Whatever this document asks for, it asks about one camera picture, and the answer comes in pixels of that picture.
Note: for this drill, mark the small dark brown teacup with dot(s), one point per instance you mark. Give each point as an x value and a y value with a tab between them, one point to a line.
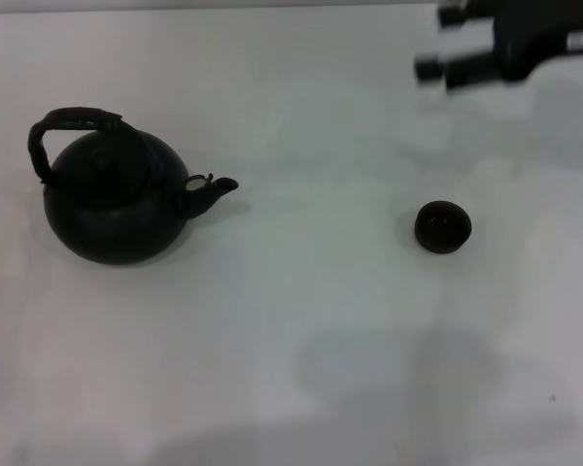
442	228

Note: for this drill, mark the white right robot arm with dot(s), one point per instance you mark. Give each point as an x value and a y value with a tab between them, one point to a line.
529	39

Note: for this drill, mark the white tablecloth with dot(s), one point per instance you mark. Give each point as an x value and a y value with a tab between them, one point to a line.
291	315

